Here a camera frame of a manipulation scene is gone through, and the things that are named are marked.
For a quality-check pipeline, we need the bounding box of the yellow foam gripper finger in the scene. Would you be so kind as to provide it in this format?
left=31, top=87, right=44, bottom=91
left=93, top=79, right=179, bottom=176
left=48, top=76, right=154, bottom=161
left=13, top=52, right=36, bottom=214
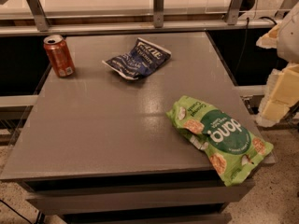
left=256, top=63, right=299, bottom=127
left=256, top=24, right=279, bottom=49

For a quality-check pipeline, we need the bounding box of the blue chip bag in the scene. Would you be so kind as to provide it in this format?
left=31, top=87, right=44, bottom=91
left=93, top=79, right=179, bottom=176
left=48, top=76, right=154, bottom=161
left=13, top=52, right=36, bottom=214
left=103, top=37, right=172, bottom=80

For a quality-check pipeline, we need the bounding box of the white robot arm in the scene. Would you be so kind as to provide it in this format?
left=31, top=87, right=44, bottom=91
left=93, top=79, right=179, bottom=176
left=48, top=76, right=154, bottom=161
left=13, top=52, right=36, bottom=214
left=256, top=3, right=299, bottom=127

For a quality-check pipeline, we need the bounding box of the green rice chip bag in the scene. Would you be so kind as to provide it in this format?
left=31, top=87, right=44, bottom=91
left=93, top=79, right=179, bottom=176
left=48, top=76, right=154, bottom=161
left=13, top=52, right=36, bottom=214
left=166, top=96, right=274, bottom=187

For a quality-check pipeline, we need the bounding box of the grey drawer cabinet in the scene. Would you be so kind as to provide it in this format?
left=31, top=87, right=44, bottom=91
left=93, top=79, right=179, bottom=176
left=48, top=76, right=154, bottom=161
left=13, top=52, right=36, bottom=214
left=18, top=171, right=256, bottom=224

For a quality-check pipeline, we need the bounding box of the orange soda can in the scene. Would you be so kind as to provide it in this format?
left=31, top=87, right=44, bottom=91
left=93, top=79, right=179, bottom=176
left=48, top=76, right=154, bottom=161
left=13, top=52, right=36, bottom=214
left=44, top=35, right=75, bottom=77

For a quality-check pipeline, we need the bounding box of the black cable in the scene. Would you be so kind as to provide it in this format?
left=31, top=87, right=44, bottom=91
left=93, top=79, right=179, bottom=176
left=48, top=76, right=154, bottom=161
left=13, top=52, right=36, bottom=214
left=235, top=16, right=278, bottom=77

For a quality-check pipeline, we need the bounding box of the metal rail frame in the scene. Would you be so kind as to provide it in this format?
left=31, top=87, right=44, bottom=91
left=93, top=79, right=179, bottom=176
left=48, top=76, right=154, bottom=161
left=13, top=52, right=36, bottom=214
left=0, top=0, right=298, bottom=36

